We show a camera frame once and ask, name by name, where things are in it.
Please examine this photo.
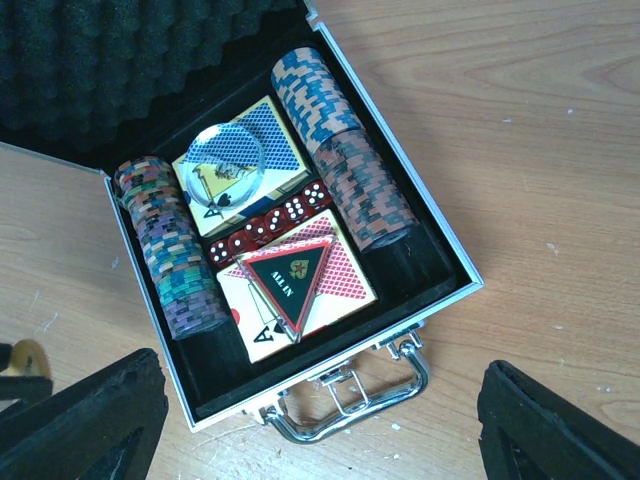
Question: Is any chip row in case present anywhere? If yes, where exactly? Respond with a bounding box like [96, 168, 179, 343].
[271, 47, 418, 252]
[113, 156, 231, 340]

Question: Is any clear round dealer button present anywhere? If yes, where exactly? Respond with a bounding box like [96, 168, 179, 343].
[178, 122, 266, 211]

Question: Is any yellow blind button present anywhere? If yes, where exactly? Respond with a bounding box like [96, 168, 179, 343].
[5, 339, 52, 379]

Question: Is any blue playing card deck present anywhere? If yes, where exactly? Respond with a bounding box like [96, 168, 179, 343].
[172, 96, 311, 237]

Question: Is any red playing card deck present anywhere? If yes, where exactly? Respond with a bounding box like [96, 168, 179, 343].
[217, 210, 378, 364]

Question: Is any silver aluminium poker case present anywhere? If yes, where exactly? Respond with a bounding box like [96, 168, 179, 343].
[1, 1, 482, 444]

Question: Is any right chip row in case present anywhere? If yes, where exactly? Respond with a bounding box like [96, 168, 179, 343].
[271, 47, 418, 252]

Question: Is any red dice row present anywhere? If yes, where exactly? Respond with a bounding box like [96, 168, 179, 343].
[208, 179, 332, 269]

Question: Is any black triangular dealer token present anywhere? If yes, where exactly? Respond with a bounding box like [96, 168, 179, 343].
[238, 234, 336, 343]

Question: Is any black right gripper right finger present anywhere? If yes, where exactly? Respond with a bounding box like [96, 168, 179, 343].
[477, 360, 639, 479]

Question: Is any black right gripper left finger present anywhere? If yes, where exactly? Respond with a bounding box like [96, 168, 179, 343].
[1, 348, 168, 479]

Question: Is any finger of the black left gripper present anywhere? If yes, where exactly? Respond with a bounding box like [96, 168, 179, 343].
[1, 343, 53, 415]

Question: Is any left chip row in case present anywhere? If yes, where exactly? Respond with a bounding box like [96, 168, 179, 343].
[113, 156, 231, 340]

